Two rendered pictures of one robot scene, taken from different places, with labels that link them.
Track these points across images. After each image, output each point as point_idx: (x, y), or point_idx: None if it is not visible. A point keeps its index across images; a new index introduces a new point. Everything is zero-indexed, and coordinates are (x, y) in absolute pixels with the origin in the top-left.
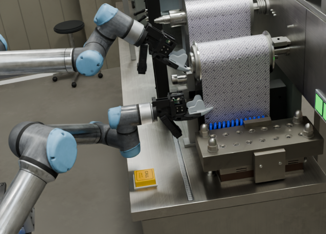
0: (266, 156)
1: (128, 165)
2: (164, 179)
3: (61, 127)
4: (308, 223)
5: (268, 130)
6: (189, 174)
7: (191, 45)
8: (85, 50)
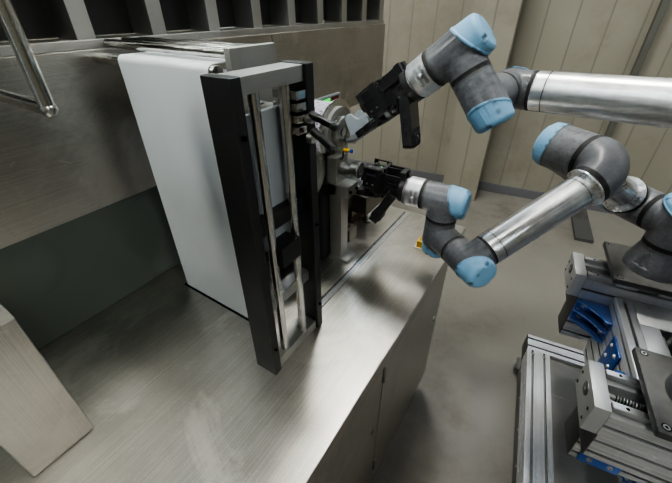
0: None
1: (437, 270)
2: (412, 236)
3: (548, 192)
4: None
5: None
6: (385, 229)
7: (335, 110)
8: (520, 68)
